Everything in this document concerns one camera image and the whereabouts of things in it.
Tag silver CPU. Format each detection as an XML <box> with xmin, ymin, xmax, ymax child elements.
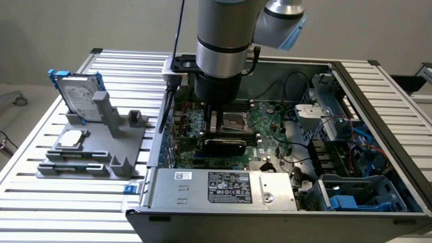
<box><xmin>57</xmin><ymin>130</ymin><xmax>85</xmax><ymax>148</ymax></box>

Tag silver hard disk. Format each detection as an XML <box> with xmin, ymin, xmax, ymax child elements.
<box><xmin>55</xmin><ymin>76</ymin><xmax>103</xmax><ymax>123</ymax></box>

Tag CPU socket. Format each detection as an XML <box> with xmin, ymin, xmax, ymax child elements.
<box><xmin>223</xmin><ymin>110</ymin><xmax>255</xmax><ymax>134</ymax></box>

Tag red wire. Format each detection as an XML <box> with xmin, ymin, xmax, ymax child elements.
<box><xmin>349</xmin><ymin>120</ymin><xmax>389</xmax><ymax>176</ymax></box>

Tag silver chipset heatsink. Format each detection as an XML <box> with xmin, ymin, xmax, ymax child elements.
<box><xmin>247</xmin><ymin>161</ymin><xmax>279</xmax><ymax>173</ymax></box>

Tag black camera cable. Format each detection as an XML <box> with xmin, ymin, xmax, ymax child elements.
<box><xmin>172</xmin><ymin>0</ymin><xmax>187</xmax><ymax>59</ymax></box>

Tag blue wire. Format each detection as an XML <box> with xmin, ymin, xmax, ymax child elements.
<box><xmin>349</xmin><ymin>126</ymin><xmax>377</xmax><ymax>179</ymax></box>

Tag black graphics card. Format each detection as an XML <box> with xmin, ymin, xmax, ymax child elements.
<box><xmin>201</xmin><ymin>138</ymin><xmax>248</xmax><ymax>157</ymax></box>

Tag short green RAM stick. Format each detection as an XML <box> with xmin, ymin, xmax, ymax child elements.
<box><xmin>47</xmin><ymin>151</ymin><xmax>109</xmax><ymax>159</ymax></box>

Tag thin black floor cable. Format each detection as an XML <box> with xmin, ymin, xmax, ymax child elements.
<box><xmin>0</xmin><ymin>130</ymin><xmax>19</xmax><ymax>155</ymax></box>

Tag black cable bundle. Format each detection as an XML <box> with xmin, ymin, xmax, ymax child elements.
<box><xmin>157</xmin><ymin>84</ymin><xmax>179</xmax><ymax>134</ymax></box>

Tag blue cage latch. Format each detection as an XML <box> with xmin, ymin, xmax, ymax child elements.
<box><xmin>328</xmin><ymin>194</ymin><xmax>359</xmax><ymax>211</ymax></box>

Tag black RAM slots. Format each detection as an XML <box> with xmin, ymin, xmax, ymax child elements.
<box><xmin>204</xmin><ymin>132</ymin><xmax>263</xmax><ymax>147</ymax></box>

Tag grey drive cage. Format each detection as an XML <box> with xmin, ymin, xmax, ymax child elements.
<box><xmin>316</xmin><ymin>173</ymin><xmax>408</xmax><ymax>213</ymax></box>

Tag silver power supply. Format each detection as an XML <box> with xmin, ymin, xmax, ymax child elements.
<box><xmin>147</xmin><ymin>168</ymin><xmax>299</xmax><ymax>212</ymax></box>

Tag grey parts rack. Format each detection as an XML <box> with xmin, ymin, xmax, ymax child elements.
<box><xmin>35</xmin><ymin>91</ymin><xmax>149</xmax><ymax>181</ymax></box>

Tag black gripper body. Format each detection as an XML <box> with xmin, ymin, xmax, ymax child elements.
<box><xmin>193</xmin><ymin>72</ymin><xmax>243</xmax><ymax>112</ymax></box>

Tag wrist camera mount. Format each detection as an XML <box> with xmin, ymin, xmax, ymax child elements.
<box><xmin>161</xmin><ymin>54</ymin><xmax>200</xmax><ymax>90</ymax></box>

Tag black looped wire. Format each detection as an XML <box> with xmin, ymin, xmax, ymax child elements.
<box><xmin>255</xmin><ymin>71</ymin><xmax>308</xmax><ymax>102</ymax></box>

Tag blue disk bracket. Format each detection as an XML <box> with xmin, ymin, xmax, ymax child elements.
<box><xmin>47</xmin><ymin>69</ymin><xmax>107</xmax><ymax>102</ymax></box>

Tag green motherboard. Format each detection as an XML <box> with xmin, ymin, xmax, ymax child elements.
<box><xmin>161</xmin><ymin>98</ymin><xmax>307</xmax><ymax>178</ymax></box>

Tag black wrist connector cable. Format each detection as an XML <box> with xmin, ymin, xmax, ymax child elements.
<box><xmin>240</xmin><ymin>45</ymin><xmax>261</xmax><ymax>76</ymax></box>

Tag metal disk bay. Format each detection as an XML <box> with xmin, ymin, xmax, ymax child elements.
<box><xmin>292</xmin><ymin>72</ymin><xmax>372</xmax><ymax>143</ymax></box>

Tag open PC case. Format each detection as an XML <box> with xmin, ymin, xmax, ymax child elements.
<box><xmin>124</xmin><ymin>56</ymin><xmax>432</xmax><ymax>243</ymax></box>

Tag neighbouring table frame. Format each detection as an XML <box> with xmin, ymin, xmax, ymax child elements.
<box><xmin>391</xmin><ymin>62</ymin><xmax>432</xmax><ymax>104</ymax></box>

